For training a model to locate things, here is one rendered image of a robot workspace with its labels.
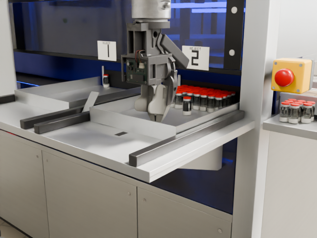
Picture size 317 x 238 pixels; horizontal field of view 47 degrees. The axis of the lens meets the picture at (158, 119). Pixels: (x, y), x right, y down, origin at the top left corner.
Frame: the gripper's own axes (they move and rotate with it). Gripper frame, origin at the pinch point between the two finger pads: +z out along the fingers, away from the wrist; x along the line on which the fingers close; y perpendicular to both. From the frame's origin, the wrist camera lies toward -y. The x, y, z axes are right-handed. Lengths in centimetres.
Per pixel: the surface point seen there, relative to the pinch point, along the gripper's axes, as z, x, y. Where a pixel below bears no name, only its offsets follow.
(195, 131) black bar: 1.7, 8.1, -1.9
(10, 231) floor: 92, -126, -27
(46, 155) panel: 35, -80, -24
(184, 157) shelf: 4.0, 11.0, 6.1
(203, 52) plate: -12.0, -4.3, -24.0
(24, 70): 3, -105, -32
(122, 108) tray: 2.6, -19.6, -8.9
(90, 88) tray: 3, -52, -26
